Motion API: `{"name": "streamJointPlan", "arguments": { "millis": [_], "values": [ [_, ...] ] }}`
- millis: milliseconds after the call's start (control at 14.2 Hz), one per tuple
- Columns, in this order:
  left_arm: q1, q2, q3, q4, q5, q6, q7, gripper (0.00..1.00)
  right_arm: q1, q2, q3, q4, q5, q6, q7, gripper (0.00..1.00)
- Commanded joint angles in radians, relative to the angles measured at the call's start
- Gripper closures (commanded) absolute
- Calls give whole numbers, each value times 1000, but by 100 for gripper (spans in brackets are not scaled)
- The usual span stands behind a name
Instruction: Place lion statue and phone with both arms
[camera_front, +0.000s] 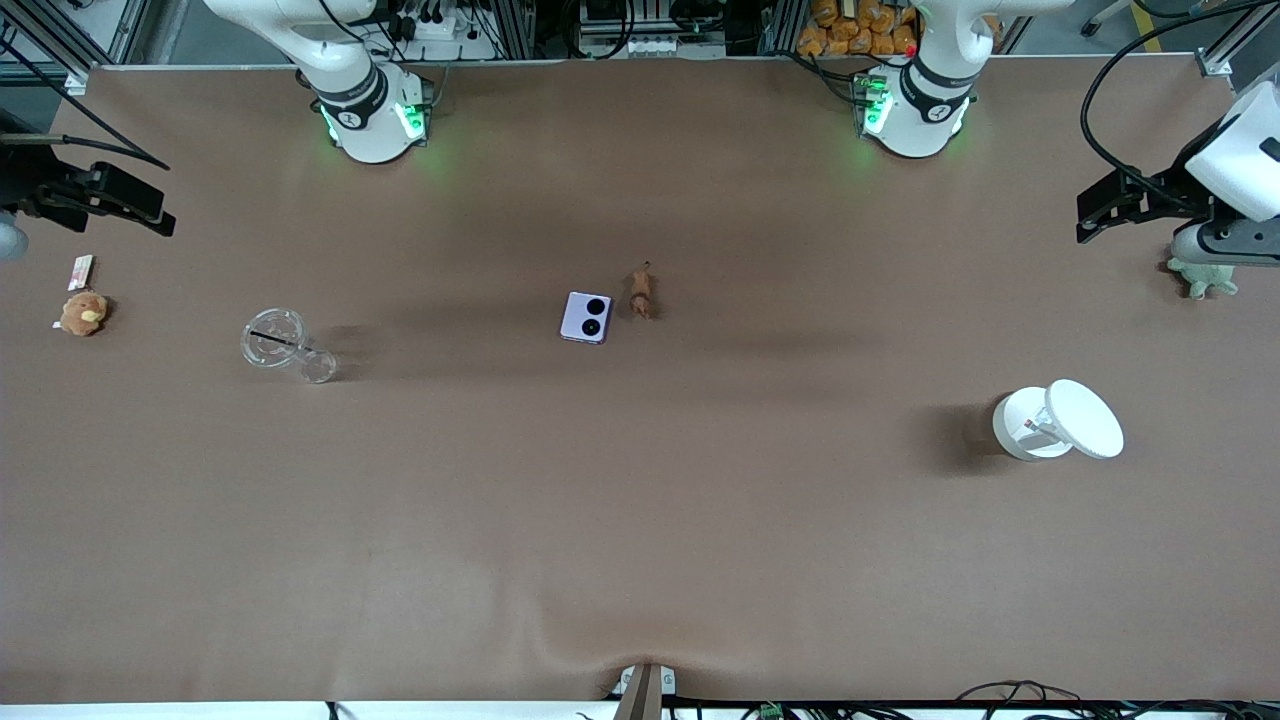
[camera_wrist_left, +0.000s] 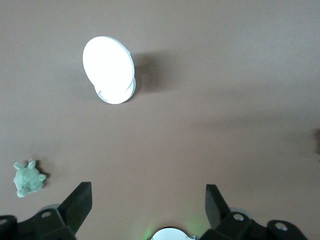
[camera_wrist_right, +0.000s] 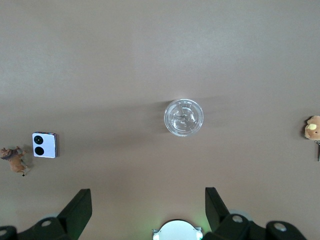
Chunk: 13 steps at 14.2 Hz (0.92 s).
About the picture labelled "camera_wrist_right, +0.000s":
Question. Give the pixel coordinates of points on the clear plastic cup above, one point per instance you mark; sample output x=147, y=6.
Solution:
x=183, y=117

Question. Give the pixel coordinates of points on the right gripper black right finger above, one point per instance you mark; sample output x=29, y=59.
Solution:
x=220, y=220

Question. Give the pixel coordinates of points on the brown plush toy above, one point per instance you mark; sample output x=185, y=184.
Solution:
x=313, y=128

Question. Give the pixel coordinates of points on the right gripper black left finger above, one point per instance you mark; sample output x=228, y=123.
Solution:
x=72, y=217

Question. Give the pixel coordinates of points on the lilac flip phone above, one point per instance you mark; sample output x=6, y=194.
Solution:
x=45, y=145

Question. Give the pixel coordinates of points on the brown lion figurine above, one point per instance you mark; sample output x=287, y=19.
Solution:
x=15, y=161

